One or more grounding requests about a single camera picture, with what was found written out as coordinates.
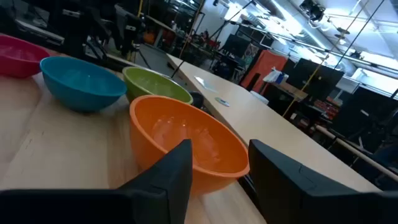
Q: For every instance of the white plastic bag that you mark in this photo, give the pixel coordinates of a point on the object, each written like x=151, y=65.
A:
x=273, y=75

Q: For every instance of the blue plastic bowl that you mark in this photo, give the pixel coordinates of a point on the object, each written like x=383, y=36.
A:
x=81, y=84

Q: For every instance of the black thin slanted pole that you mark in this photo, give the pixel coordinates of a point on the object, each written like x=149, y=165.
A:
x=359, y=32

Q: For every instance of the long wooden side table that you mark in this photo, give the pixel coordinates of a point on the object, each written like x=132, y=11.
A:
x=264, y=130

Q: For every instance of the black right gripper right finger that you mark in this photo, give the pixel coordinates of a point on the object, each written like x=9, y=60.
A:
x=289, y=189

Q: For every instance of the small black round object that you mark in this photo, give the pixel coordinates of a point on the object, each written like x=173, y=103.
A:
x=197, y=99

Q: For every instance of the blue box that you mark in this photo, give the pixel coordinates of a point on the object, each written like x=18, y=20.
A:
x=282, y=78

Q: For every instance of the green plastic bowl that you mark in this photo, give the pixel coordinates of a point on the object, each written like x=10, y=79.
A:
x=149, y=82

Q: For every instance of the black ceiling spotlight cluster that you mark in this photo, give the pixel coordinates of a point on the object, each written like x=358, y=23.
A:
x=312, y=11

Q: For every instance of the white paper sheet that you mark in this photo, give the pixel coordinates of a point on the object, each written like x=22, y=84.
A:
x=206, y=83

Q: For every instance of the orange plastic bowl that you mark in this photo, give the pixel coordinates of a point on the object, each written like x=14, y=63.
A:
x=174, y=124

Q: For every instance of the pink plastic bowl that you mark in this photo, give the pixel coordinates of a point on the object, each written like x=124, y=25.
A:
x=18, y=57

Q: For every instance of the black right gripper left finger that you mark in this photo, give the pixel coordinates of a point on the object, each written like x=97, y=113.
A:
x=161, y=186

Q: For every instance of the black monitor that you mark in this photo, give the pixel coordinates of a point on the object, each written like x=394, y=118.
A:
x=320, y=77

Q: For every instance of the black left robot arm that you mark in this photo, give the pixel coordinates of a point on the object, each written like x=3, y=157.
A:
x=77, y=31

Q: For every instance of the small grey round object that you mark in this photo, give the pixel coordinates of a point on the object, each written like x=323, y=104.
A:
x=222, y=101

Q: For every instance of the orange hanging cloth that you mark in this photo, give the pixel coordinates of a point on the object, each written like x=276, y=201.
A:
x=264, y=67

